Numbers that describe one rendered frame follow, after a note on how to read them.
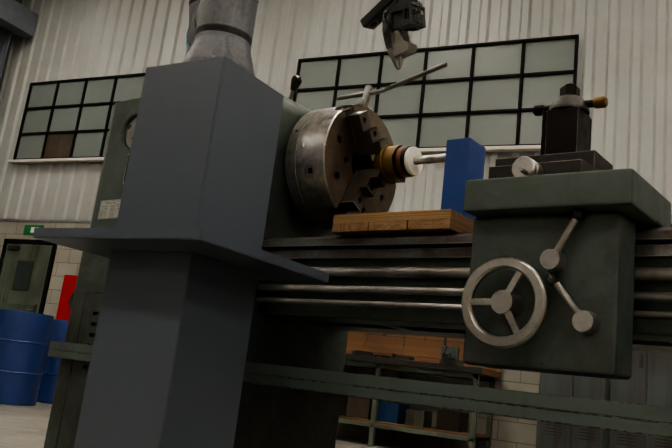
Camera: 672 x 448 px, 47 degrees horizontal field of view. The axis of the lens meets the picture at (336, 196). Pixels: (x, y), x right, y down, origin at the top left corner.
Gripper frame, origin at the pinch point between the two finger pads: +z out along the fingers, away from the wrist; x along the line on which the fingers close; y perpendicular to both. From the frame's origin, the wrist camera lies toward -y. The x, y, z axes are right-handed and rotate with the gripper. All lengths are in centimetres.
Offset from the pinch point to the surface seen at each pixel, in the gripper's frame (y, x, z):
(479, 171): 23.3, -2.8, 28.6
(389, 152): 1.7, -7.1, 22.6
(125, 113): -76, -25, 5
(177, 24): -780, 604, -269
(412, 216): 19, -26, 38
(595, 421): 63, -47, 70
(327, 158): -8.8, -17.9, 23.6
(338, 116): -8.8, -12.9, 13.1
